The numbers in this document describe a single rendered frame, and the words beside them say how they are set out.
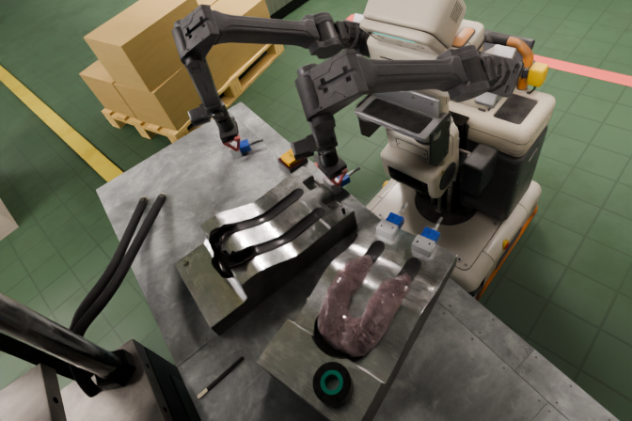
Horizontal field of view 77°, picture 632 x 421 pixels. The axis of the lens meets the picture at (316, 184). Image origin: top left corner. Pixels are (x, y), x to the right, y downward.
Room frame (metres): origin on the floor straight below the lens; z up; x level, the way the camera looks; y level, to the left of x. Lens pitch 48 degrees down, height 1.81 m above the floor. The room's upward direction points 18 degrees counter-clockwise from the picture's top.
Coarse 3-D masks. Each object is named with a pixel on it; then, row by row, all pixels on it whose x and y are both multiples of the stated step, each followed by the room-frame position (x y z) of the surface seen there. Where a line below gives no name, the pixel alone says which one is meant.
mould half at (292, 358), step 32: (352, 256) 0.56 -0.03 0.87; (384, 256) 0.54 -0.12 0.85; (416, 256) 0.51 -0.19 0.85; (448, 256) 0.48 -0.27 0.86; (320, 288) 0.48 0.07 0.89; (416, 288) 0.41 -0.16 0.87; (288, 320) 0.42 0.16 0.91; (416, 320) 0.33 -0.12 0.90; (288, 352) 0.35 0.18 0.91; (320, 352) 0.32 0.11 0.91; (384, 352) 0.29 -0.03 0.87; (288, 384) 0.28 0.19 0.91; (384, 384) 0.23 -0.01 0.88; (352, 416) 0.18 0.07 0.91
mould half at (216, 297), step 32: (288, 192) 0.84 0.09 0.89; (320, 192) 0.79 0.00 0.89; (224, 224) 0.75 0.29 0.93; (288, 224) 0.72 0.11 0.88; (320, 224) 0.68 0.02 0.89; (352, 224) 0.68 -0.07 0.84; (192, 256) 0.73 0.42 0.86; (288, 256) 0.61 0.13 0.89; (320, 256) 0.63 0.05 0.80; (192, 288) 0.62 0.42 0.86; (224, 288) 0.59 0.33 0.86; (256, 288) 0.55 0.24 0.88; (224, 320) 0.50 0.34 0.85
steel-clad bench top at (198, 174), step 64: (256, 128) 1.31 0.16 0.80; (128, 192) 1.17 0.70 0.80; (192, 192) 1.06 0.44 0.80; (256, 192) 0.96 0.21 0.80; (192, 320) 0.56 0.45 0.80; (256, 320) 0.50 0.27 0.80; (448, 320) 0.34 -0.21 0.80; (192, 384) 0.39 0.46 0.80; (256, 384) 0.34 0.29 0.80; (448, 384) 0.21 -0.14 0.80; (512, 384) 0.17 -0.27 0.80; (576, 384) 0.14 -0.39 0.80
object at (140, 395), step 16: (144, 352) 0.54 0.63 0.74; (144, 368) 0.47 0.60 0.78; (96, 384) 0.47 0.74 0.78; (128, 384) 0.44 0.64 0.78; (144, 384) 0.43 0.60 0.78; (64, 400) 0.46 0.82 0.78; (80, 400) 0.44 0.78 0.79; (96, 400) 0.43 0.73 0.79; (112, 400) 0.42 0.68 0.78; (128, 400) 0.40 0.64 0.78; (144, 400) 0.39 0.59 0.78; (160, 400) 0.39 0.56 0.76; (80, 416) 0.40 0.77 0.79; (96, 416) 0.39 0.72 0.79; (112, 416) 0.38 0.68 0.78; (128, 416) 0.36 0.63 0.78; (144, 416) 0.35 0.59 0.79; (160, 416) 0.34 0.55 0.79
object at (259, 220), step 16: (272, 208) 0.80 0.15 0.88; (320, 208) 0.73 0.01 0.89; (240, 224) 0.75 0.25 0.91; (256, 224) 0.75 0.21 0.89; (304, 224) 0.70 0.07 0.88; (224, 240) 0.69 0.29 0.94; (272, 240) 0.67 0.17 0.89; (288, 240) 0.67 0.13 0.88; (224, 256) 0.69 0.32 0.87; (240, 256) 0.63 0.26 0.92; (256, 256) 0.61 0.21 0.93; (224, 272) 0.63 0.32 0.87
